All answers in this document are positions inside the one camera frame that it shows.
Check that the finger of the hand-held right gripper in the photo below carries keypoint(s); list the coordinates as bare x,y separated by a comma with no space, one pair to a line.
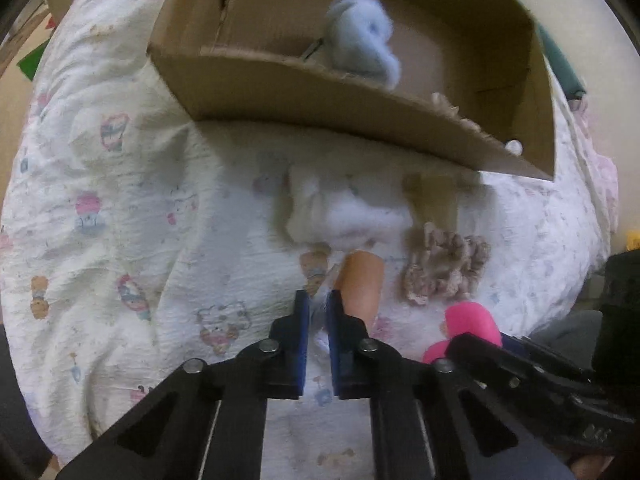
505,367
550,357

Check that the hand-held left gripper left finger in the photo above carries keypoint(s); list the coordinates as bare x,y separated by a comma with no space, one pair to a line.
301,340

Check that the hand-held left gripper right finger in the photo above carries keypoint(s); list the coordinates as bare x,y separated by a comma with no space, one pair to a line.
334,345

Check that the white fluffy plush toy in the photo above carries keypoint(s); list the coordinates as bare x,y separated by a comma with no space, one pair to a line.
340,210

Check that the orange plush toy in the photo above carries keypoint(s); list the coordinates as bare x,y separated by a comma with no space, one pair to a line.
362,285

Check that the pink plush toy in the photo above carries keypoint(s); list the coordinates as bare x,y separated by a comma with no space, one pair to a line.
470,325

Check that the brown cardboard box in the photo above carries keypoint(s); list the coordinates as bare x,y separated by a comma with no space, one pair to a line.
320,95

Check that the light blue plush toy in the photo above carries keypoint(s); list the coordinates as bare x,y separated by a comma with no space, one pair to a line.
362,35

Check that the grey cloth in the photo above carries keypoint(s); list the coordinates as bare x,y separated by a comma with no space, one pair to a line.
570,332

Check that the beige crochet toy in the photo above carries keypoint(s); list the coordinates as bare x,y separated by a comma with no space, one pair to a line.
457,112

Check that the white printed blanket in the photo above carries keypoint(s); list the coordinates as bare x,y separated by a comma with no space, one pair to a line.
125,210

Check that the small white pompom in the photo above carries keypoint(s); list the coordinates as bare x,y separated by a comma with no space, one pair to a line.
513,146

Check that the green paper sheet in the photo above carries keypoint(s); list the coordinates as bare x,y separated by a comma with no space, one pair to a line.
32,62

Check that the dark green cloth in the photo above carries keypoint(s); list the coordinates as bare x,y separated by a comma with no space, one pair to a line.
560,60

